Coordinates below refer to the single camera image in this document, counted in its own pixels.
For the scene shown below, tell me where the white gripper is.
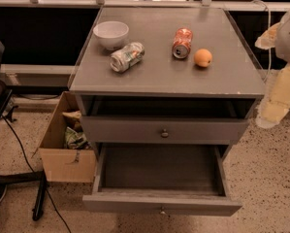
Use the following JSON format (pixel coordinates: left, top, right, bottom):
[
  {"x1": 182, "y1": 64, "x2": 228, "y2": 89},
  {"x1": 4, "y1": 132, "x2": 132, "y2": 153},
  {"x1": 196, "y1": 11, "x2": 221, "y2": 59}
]
[{"x1": 255, "y1": 10, "x2": 290, "y2": 62}]

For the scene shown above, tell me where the grey drawer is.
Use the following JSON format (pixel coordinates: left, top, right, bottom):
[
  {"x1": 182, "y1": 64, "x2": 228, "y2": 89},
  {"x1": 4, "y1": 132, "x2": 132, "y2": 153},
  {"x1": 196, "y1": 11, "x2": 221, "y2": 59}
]
[
  {"x1": 82, "y1": 144, "x2": 242, "y2": 216},
  {"x1": 81, "y1": 96, "x2": 247, "y2": 145}
]

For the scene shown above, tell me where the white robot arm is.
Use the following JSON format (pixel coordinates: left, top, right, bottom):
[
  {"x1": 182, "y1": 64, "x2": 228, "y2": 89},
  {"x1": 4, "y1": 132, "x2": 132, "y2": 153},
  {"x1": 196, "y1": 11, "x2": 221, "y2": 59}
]
[{"x1": 255, "y1": 10, "x2": 290, "y2": 129}]

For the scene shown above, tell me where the grey drawer cabinet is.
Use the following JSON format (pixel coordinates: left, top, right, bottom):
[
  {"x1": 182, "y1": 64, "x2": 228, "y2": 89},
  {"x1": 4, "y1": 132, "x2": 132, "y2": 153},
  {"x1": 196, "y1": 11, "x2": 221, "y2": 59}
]
[{"x1": 68, "y1": 6, "x2": 268, "y2": 148}]

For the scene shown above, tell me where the grey top drawer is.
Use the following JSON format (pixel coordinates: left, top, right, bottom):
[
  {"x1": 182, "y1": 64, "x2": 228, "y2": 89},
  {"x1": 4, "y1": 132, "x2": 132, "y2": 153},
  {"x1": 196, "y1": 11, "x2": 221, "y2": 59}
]
[{"x1": 81, "y1": 96, "x2": 247, "y2": 145}]

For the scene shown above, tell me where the orange fruit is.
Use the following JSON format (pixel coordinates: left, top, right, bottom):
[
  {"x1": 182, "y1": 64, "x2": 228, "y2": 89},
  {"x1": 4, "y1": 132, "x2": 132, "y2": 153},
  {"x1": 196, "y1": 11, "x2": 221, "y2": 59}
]
[{"x1": 194, "y1": 49, "x2": 212, "y2": 68}]

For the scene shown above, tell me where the orange soda can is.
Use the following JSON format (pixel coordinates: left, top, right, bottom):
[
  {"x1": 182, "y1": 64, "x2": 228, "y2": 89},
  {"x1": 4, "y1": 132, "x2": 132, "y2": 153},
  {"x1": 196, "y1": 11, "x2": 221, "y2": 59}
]
[{"x1": 172, "y1": 28, "x2": 193, "y2": 59}]

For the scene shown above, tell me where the crushed green white can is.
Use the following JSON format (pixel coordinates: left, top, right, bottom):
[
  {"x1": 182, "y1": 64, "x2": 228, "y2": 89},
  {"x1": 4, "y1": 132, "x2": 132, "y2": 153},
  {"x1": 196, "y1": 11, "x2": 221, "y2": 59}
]
[{"x1": 110, "y1": 42, "x2": 145, "y2": 73}]

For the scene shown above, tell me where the white ceramic bowl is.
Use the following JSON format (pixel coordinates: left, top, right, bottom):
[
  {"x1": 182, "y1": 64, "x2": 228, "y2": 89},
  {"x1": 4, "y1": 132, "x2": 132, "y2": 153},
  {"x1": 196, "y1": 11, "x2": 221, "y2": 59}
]
[{"x1": 93, "y1": 21, "x2": 129, "y2": 50}]

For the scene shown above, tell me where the brown snack bag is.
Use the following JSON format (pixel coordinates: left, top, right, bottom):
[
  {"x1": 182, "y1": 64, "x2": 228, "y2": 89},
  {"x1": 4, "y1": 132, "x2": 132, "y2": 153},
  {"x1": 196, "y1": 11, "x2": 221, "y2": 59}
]
[{"x1": 62, "y1": 111, "x2": 81, "y2": 132}]

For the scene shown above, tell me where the green snack bag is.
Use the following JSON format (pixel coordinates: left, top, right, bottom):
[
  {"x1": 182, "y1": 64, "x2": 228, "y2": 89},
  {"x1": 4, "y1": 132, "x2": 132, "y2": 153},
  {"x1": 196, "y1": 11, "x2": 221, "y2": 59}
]
[{"x1": 64, "y1": 127, "x2": 88, "y2": 150}]

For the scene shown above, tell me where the cardboard box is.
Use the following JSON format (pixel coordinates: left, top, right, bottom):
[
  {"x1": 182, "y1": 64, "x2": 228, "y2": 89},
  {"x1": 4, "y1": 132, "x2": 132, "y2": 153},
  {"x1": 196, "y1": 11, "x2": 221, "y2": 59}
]
[{"x1": 38, "y1": 92, "x2": 96, "y2": 183}]

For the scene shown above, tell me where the black floor stand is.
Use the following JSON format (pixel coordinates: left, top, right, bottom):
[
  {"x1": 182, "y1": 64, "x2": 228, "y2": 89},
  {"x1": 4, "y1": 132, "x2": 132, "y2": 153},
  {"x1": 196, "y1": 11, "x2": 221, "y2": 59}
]
[{"x1": 0, "y1": 41, "x2": 47, "y2": 221}]

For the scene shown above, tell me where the white cable at right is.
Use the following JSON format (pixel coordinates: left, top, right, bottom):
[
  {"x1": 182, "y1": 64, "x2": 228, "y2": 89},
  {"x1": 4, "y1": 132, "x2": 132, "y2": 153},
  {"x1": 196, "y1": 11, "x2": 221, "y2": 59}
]
[{"x1": 250, "y1": 0, "x2": 273, "y2": 83}]

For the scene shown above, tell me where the black cable on floor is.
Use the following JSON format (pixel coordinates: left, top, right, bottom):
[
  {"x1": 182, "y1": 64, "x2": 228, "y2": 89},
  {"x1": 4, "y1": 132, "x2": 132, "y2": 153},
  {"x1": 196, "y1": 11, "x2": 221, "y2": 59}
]
[{"x1": 0, "y1": 102, "x2": 73, "y2": 233}]

